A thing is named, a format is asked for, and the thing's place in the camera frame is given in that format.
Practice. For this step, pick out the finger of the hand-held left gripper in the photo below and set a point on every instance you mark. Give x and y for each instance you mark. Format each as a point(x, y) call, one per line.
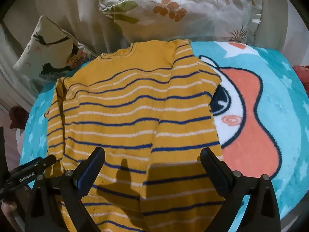
point(47, 161)

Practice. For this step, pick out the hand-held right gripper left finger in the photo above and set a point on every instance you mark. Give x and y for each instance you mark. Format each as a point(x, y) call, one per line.
point(89, 170)

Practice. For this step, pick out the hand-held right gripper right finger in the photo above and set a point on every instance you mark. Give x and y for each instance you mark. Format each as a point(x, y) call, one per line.
point(214, 171)

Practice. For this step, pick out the yellow striped sweater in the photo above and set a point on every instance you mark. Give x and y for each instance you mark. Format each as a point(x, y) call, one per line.
point(132, 101)

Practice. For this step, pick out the person's left hand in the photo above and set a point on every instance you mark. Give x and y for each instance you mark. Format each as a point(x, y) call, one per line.
point(7, 209)

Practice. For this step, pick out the pink cloth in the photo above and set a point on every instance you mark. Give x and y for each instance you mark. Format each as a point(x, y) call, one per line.
point(12, 145)

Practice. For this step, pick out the blue printed blanket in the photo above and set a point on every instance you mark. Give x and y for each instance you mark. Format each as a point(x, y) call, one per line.
point(265, 101)

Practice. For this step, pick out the red cloth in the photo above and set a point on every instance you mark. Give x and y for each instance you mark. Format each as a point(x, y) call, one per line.
point(303, 76)

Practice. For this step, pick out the leaf print pillow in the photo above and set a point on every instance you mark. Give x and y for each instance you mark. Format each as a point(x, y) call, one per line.
point(193, 4)

